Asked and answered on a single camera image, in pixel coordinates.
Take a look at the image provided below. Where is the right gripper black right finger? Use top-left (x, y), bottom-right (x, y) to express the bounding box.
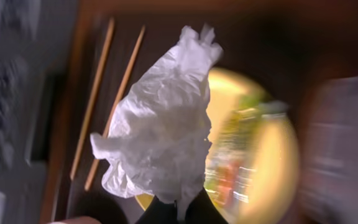
top-left (185, 189), bottom-right (227, 224)

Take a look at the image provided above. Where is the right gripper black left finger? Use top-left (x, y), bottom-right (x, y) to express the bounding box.
top-left (135, 197), bottom-right (178, 224)

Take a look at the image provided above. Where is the white tissue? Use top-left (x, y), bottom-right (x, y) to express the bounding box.
top-left (90, 26), bottom-right (223, 220)

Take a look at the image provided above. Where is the green orange snack wrapper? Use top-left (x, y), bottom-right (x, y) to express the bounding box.
top-left (204, 98), bottom-right (288, 215)

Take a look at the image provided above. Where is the wooden chopstick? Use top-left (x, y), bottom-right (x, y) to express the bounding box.
top-left (84, 25), bottom-right (145, 192)
top-left (70, 18), bottom-right (115, 180)

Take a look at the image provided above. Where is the grey dishwasher rack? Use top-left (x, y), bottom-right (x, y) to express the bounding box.
top-left (0, 1), bottom-right (46, 223)

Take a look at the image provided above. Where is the clear plastic waste bin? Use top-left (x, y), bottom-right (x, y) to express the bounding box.
top-left (300, 77), bottom-right (358, 223)

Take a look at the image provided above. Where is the yellow round plate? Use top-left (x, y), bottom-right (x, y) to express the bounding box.
top-left (134, 67), bottom-right (301, 224)

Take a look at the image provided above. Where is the dark brown serving tray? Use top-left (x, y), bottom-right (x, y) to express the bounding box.
top-left (56, 0), bottom-right (358, 223)

